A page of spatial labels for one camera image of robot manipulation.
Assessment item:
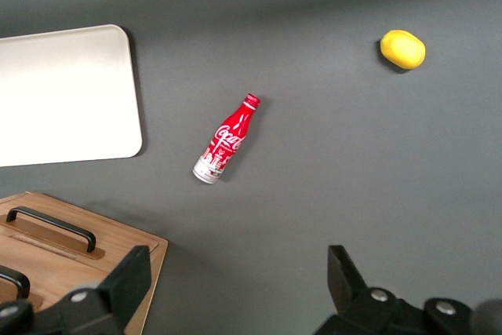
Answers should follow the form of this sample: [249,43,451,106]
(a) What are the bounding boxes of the wooden drawer below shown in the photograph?
[0,197,161,273]

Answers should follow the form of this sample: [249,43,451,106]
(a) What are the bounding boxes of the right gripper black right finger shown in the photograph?
[313,244,478,335]

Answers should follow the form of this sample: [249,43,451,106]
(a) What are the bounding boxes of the red cola bottle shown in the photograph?
[191,93,261,185]

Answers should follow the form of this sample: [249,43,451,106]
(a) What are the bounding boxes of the yellow lemon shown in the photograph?
[379,29,427,71]

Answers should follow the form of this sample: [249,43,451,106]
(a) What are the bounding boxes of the wooden drawer cabinet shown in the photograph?
[0,191,169,335]

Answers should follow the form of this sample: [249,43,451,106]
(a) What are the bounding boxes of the black handle of higher drawer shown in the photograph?
[0,265,31,299]

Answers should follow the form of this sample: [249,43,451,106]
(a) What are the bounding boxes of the wooden drawer above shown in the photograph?
[0,232,118,312]

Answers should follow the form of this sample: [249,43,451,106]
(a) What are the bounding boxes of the beige plastic tray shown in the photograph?
[0,24,144,169]

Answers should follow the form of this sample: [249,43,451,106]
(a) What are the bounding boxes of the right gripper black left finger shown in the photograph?
[0,245,153,335]

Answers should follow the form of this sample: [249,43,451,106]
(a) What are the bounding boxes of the black handle of lower drawer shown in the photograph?
[5,206,97,254]

